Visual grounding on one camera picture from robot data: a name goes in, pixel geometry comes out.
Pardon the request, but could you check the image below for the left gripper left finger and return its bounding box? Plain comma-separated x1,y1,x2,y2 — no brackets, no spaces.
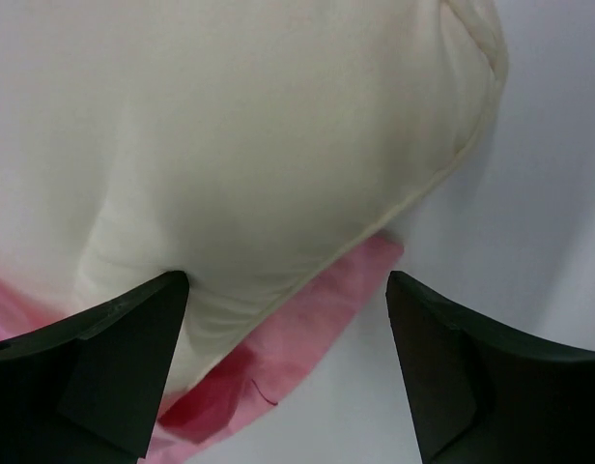
0,272,189,464

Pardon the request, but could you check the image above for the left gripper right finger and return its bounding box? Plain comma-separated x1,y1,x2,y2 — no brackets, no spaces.
385,272,595,464

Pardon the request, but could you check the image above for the cream pillow with bear print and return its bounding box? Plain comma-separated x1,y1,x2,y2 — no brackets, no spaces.
0,1,508,392

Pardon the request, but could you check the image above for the pink pillowcase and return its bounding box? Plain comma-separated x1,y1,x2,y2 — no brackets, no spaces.
0,236,406,464

